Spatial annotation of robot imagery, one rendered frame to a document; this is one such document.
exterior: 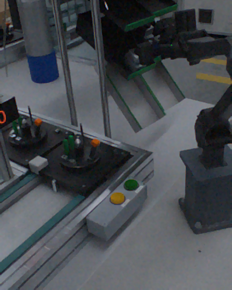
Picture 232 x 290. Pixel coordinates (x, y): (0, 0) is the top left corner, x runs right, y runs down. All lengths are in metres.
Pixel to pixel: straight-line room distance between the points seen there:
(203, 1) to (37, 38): 3.46
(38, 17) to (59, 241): 1.29
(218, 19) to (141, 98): 3.87
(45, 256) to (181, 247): 0.38
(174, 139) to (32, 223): 0.68
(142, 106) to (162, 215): 0.42
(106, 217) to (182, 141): 0.59
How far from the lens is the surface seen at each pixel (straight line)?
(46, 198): 1.23
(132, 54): 1.27
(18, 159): 1.34
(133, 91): 1.42
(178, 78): 2.84
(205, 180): 1.03
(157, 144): 1.52
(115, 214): 1.08
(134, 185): 1.15
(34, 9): 2.03
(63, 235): 1.05
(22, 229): 1.16
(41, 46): 2.08
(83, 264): 1.10
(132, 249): 1.12
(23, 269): 1.00
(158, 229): 1.17
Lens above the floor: 1.71
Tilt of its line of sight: 33 degrees down
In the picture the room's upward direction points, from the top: 5 degrees counter-clockwise
